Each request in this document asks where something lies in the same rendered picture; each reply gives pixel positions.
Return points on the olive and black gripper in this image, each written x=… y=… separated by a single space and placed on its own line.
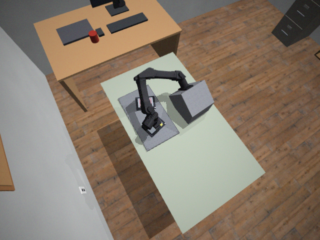
x=158 y=125

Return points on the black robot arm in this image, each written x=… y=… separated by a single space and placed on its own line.
x=145 y=103

